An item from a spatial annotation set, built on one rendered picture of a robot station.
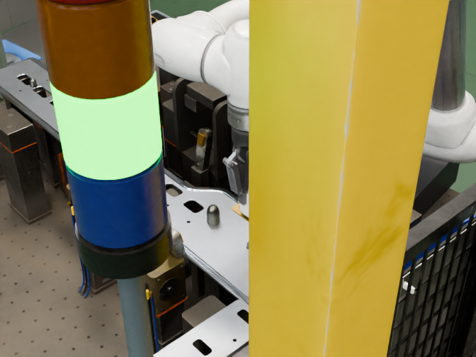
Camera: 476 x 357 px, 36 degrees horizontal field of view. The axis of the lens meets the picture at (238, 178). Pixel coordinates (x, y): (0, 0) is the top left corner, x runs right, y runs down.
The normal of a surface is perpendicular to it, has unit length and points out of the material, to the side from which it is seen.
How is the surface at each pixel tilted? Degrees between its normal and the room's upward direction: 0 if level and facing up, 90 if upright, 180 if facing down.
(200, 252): 0
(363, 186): 90
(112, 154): 90
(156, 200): 90
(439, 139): 104
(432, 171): 4
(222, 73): 87
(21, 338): 0
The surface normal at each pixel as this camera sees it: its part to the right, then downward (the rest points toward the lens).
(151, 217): 0.73, 0.41
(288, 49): -0.75, 0.41
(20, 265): -0.01, -0.79
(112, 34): 0.42, 0.55
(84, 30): 0.04, 0.61
